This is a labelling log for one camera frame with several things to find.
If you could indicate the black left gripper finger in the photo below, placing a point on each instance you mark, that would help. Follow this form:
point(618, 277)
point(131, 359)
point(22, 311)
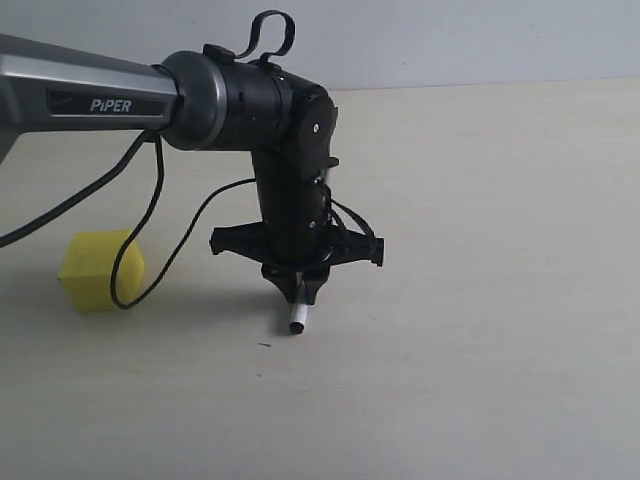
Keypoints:
point(284, 280)
point(311, 283)

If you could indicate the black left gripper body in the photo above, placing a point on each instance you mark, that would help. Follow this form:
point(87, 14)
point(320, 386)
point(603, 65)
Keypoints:
point(298, 250)

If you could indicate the black and white marker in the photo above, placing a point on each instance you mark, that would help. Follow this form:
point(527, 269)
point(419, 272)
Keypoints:
point(299, 309)

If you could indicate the yellow foam cube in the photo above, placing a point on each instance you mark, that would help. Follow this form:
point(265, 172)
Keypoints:
point(86, 270)

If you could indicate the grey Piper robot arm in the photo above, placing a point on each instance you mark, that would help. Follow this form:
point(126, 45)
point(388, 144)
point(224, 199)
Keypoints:
point(207, 101)

